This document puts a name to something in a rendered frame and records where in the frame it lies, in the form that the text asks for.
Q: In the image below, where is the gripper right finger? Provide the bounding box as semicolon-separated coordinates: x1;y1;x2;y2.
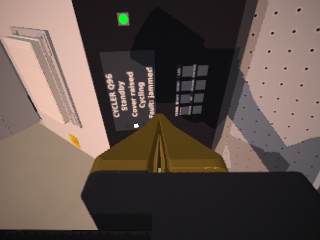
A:
159;113;229;173

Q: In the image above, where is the white thermal cycler with black keypad panel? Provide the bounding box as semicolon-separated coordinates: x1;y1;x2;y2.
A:
0;0;258;158

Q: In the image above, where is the white well plate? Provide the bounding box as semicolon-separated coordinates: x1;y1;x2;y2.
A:
3;34;74;124

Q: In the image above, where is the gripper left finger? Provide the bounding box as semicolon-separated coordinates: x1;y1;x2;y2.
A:
88;114;159;176

